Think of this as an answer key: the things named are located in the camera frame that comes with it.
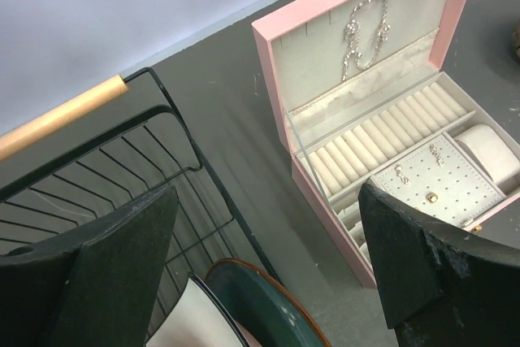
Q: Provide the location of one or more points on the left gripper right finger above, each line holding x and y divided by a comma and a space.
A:
438, 284

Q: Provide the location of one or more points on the small gold earring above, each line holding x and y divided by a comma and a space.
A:
431, 197

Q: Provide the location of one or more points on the silver drop earring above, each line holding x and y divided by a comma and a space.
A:
401, 175
435, 152

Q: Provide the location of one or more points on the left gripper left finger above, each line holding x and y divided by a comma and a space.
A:
94, 285

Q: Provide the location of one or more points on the small beige pillow block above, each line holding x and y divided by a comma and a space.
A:
490, 152

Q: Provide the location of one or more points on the black wire basket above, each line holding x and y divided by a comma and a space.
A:
121, 163

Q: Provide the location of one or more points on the pink jewelry box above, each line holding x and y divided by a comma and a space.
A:
357, 87

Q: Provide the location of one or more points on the cream dark rimmed plate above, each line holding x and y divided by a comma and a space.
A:
198, 319

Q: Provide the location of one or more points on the dark teal plate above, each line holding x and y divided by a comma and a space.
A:
262, 305

